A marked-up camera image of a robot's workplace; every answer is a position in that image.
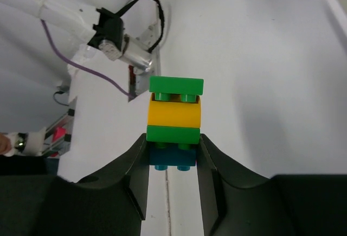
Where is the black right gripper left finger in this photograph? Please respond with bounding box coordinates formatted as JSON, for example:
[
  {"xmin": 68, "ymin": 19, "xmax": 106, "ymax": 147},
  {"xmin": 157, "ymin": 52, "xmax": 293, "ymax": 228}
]
[{"xmin": 1, "ymin": 134, "xmax": 149, "ymax": 235}]

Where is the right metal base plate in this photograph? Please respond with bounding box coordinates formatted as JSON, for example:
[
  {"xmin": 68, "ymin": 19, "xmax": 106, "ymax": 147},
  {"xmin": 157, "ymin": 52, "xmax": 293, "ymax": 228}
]
[{"xmin": 125, "ymin": 23, "xmax": 160, "ymax": 99}]

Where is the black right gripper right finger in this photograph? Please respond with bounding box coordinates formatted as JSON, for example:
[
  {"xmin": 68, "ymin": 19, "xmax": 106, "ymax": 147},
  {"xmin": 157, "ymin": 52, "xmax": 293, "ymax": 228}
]
[{"xmin": 197, "ymin": 135, "xmax": 346, "ymax": 235}]

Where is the bee lego stack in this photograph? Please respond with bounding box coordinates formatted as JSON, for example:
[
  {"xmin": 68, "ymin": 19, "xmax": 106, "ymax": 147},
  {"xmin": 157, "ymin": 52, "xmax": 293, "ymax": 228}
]
[{"xmin": 146, "ymin": 76, "xmax": 204, "ymax": 171}]

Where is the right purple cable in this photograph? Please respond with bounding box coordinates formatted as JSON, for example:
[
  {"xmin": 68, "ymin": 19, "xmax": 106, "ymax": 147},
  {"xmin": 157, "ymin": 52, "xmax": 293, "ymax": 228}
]
[{"xmin": 40, "ymin": 18, "xmax": 133, "ymax": 97}]

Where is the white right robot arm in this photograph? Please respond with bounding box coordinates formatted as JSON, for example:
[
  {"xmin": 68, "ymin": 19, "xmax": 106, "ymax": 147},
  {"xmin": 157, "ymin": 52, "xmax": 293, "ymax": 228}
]
[{"xmin": 1, "ymin": 0, "xmax": 346, "ymax": 235}]

